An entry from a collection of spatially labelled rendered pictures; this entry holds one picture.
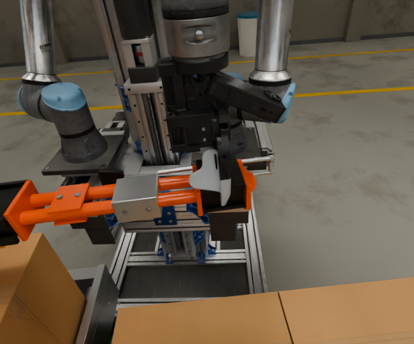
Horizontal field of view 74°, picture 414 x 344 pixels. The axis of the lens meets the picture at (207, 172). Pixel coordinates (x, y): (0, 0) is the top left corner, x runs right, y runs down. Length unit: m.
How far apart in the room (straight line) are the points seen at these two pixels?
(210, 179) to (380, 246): 1.83
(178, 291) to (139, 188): 1.14
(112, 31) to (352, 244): 1.81
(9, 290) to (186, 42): 0.72
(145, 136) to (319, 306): 0.86
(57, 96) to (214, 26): 0.69
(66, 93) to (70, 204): 0.53
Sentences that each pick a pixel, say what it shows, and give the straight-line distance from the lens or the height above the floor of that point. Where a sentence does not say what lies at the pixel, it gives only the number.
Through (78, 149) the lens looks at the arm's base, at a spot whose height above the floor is 1.09.
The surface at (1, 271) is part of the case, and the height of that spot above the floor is 0.95.
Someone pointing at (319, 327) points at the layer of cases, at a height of 0.54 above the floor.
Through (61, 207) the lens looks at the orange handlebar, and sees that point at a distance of 0.47.
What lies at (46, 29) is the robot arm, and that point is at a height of 1.41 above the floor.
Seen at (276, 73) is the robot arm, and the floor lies 1.29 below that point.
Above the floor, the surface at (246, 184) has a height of 1.27.
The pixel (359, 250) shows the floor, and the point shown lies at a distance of 2.07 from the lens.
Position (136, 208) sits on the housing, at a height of 1.24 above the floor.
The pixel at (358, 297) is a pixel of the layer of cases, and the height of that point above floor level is 0.54.
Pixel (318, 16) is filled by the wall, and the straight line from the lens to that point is 6.91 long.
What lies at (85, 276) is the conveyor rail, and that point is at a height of 0.60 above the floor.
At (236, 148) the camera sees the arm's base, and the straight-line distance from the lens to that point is 0.88.
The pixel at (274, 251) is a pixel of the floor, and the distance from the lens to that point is 1.93.
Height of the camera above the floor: 1.53
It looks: 37 degrees down
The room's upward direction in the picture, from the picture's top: 6 degrees counter-clockwise
